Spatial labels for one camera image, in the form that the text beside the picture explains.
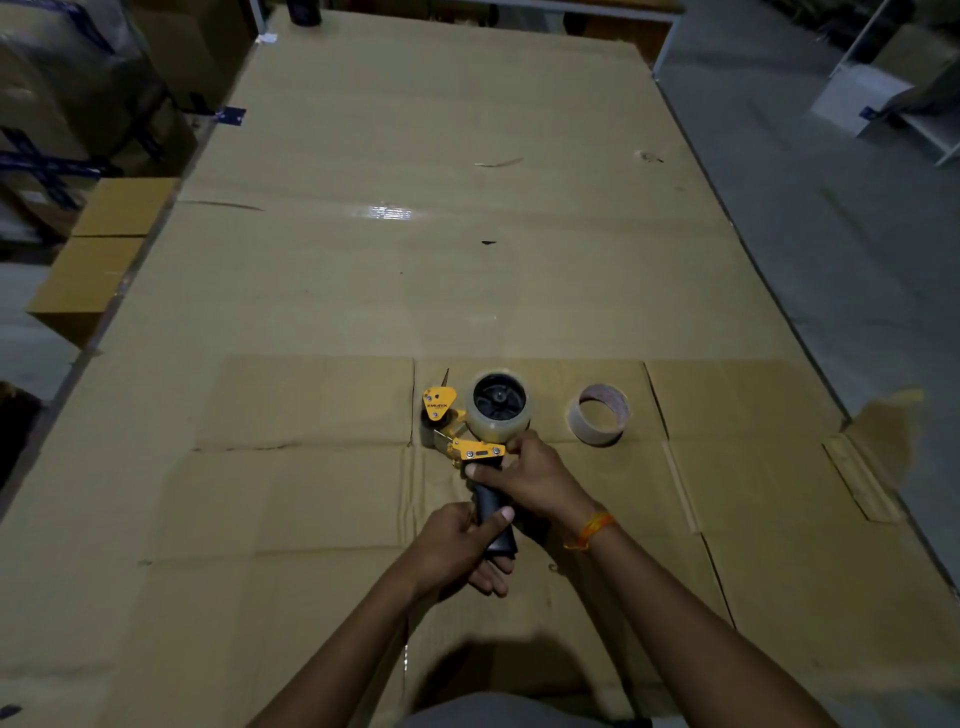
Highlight yellow black tape dispenser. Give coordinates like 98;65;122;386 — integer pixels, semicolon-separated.
420;369;532;560

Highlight clear tape roll on dispenser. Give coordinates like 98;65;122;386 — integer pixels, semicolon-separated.
463;369;532;444

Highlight orange wristband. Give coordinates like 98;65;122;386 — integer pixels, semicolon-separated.
562;510;618;553

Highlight person's grey shirt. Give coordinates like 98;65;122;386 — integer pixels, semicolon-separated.
401;691;627;728

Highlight white shelf unit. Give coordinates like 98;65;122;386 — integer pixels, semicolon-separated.
828;0;960;168

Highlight person's right forearm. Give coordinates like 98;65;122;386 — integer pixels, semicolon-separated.
558;511;841;728

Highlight wrapped boxes with blue tape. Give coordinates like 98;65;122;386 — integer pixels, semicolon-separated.
0;0;252;249

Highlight closed brown cardboard box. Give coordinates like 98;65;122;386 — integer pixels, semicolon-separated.
25;177;182;349

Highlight person's right hand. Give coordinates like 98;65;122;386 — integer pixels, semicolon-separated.
463;429;601;543

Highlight person's left hand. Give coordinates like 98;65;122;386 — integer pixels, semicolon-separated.
405;501;519;601

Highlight white box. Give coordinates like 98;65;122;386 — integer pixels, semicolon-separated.
810;61;916;138

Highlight person's left forearm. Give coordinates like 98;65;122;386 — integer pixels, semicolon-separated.
247;558;423;728

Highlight large cardboard sheet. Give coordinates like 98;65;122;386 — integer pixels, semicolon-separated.
0;7;960;728

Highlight dark object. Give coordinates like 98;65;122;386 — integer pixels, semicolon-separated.
0;381;45;492

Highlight flattened cardboard box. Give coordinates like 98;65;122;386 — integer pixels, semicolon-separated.
97;354;960;728

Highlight cardboard strip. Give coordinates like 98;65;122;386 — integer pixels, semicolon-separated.
821;432;906;525

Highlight loose clear tape roll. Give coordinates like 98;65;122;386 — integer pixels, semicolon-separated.
564;384;632;448

